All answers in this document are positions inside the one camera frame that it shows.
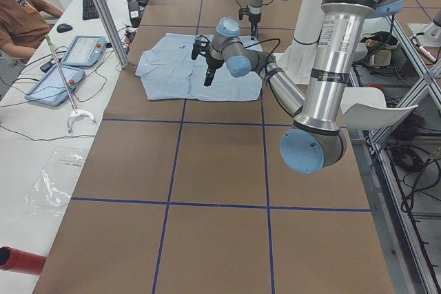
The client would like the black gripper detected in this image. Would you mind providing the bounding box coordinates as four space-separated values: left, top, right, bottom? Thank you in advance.
249 13 260 40
204 55 223 87

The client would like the light blue striped shirt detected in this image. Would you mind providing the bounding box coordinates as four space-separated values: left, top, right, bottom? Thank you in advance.
135 33 262 101

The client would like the upper teach pendant tablet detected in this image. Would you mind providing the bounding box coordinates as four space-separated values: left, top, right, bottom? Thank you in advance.
61 35 105 68

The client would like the teach pendant tablet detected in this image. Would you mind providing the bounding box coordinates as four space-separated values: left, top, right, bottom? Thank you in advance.
61 35 105 68
25 65 85 107

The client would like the white chair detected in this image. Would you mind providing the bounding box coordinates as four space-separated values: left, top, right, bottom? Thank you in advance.
340 87 418 130

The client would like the black keyboard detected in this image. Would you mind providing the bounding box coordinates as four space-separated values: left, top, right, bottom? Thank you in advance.
82 0 99 21

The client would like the reacher grabber stick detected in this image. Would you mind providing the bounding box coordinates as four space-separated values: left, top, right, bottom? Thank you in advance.
45 35 97 134

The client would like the black computer mouse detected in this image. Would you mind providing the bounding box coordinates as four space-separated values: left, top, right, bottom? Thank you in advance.
57 23 73 33

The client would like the lower teach pendant tablet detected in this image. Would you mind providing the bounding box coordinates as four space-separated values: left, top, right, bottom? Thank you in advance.
25 65 85 107

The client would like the person in brown shirt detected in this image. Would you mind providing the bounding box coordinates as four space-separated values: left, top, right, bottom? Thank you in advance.
1 0 63 63

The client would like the clear plastic bag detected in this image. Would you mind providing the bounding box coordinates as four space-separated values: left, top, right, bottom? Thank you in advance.
18 147 89 219

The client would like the red cylinder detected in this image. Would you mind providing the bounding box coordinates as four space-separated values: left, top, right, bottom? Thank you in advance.
1 246 46 275

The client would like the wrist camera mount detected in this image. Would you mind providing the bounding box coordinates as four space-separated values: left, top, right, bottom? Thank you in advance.
191 39 211 61
238 8 249 21

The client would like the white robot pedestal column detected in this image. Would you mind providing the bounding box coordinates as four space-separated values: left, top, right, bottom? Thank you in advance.
292 0 325 46

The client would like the aluminium frame post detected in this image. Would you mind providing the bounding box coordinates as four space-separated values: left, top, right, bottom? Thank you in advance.
93 0 129 69

